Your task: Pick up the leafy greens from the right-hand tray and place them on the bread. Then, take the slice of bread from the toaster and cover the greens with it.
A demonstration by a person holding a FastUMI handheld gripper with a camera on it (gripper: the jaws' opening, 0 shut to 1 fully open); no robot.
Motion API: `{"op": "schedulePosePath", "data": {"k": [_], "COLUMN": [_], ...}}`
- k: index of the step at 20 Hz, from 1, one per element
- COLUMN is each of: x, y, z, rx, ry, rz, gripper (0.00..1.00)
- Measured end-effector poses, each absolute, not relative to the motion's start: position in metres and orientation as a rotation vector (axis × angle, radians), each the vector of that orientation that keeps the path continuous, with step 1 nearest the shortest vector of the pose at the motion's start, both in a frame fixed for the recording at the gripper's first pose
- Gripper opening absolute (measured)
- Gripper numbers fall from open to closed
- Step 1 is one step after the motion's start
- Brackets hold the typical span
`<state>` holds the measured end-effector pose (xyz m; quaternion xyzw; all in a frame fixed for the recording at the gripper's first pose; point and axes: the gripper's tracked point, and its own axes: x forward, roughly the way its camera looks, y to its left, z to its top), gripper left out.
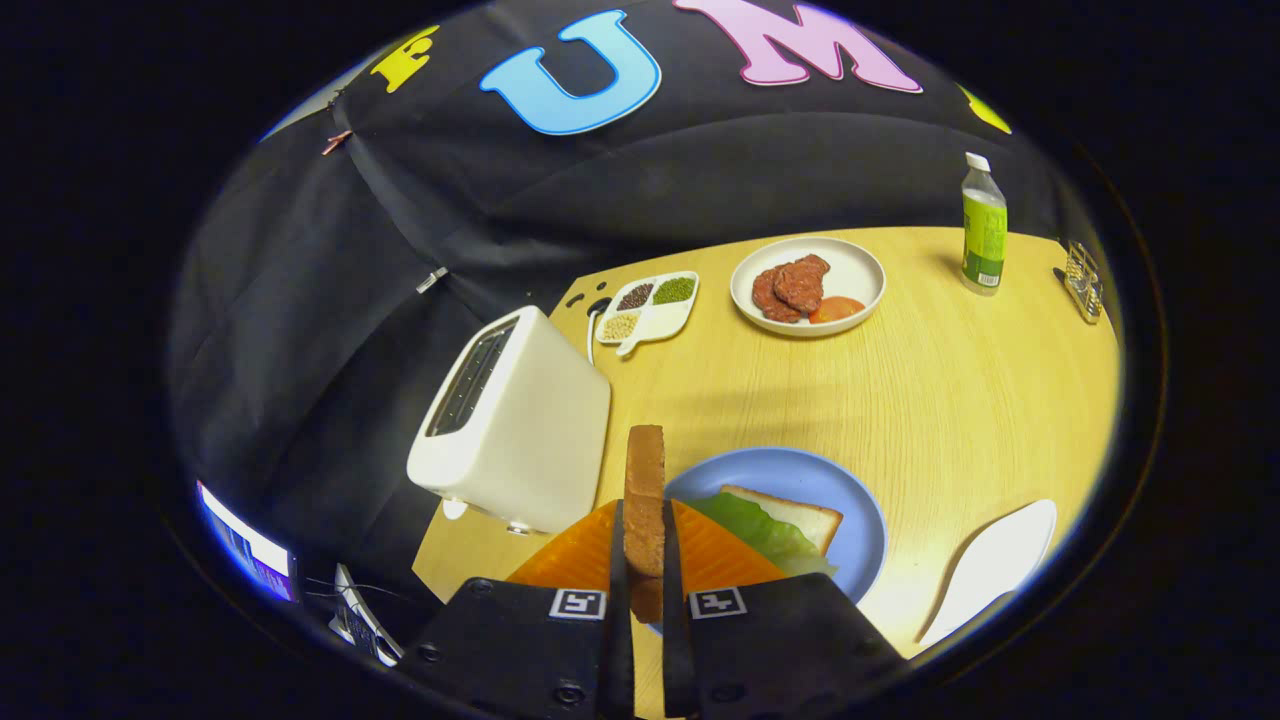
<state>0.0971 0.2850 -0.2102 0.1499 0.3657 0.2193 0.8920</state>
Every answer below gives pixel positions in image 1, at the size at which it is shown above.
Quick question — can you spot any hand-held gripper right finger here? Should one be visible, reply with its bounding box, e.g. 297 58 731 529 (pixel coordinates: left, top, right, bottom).
660 498 906 720

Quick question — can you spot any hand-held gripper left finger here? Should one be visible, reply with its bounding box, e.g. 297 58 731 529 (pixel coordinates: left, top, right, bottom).
398 498 637 720

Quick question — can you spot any toasted bread slice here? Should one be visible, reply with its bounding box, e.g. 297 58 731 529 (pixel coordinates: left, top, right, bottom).
622 424 667 626

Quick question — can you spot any green lettuce leaf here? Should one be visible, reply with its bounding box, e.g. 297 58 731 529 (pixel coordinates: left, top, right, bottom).
686 491 839 578

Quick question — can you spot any white bread slice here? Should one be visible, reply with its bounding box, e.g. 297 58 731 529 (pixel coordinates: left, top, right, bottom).
720 485 844 557

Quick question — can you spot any blue round plate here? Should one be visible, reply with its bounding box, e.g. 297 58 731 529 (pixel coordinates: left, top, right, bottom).
650 446 889 636

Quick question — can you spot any white toaster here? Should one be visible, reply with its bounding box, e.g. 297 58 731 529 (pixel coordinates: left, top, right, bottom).
406 305 612 536

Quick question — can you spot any white device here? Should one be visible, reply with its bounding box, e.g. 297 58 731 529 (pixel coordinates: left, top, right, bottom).
328 563 403 668

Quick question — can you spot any white divided condiment dish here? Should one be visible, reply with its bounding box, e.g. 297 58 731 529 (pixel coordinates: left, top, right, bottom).
595 271 700 358

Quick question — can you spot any brown meat patty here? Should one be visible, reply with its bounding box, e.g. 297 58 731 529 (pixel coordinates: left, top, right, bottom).
772 254 831 315
751 266 801 324

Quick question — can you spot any white square plate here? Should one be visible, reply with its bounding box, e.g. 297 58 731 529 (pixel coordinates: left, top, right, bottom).
917 499 1058 649

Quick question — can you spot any white round plate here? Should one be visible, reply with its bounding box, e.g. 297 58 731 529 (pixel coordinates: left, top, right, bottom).
730 236 887 338

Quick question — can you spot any lit computer monitor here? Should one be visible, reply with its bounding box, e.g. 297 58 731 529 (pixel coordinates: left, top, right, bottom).
195 480 299 604

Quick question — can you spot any black backdrop cloth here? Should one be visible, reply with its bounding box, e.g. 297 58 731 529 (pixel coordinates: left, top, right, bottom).
168 0 1076 611

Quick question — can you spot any green label plastic bottle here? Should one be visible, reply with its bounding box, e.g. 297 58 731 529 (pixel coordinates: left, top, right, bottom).
961 152 1008 296

